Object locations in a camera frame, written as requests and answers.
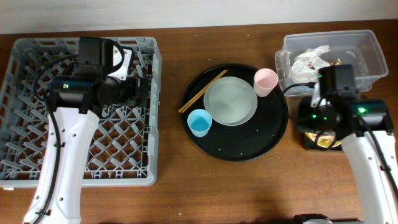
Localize white paper napkin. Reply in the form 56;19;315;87
289;45;330;83

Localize light blue plastic cup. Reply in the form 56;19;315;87
187;109;213;138

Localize wooden chopstick lower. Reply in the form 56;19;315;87
180;70;228;114

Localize clear plastic waste bin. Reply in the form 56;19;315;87
275;30;389;91

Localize yellow plastic bowl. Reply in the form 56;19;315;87
305;132;341;149

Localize pink plastic cup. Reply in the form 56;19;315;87
253;68;278;97

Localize peanut shells and rice waste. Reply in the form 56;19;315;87
312;134;335;144

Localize wooden chopstick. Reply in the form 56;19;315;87
180;70;228;114
178;69;227;112

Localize gold foil wrapper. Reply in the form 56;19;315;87
330;59;343;65

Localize black rectangular tray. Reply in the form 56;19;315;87
298;96;342;152

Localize grey plastic dishwasher rack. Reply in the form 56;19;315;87
1;37;162;189

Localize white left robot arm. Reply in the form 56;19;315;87
24;75;150;223

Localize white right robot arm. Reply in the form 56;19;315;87
296;95;397;223

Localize grey round plate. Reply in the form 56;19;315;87
203;77;257;126

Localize wooden chopstick upper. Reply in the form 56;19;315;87
178;69;227;112

